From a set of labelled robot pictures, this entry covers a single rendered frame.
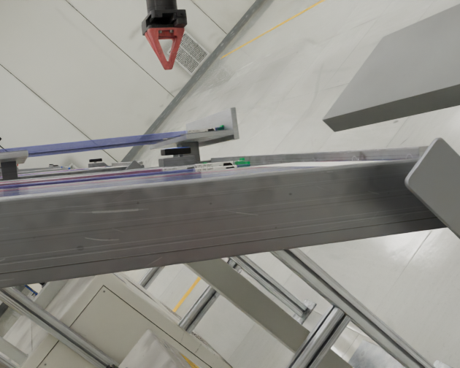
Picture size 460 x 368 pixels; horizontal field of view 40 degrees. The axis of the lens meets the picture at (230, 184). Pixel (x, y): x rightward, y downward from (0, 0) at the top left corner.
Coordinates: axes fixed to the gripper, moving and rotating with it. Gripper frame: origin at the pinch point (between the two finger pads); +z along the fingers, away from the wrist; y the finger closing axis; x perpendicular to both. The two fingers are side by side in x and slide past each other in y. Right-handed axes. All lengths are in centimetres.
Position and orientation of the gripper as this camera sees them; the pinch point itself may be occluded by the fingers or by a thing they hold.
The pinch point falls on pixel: (168, 65)
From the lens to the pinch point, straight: 120.3
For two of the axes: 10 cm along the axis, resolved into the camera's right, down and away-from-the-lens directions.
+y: 3.1, 0.2, -9.5
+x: 9.4, -1.1, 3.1
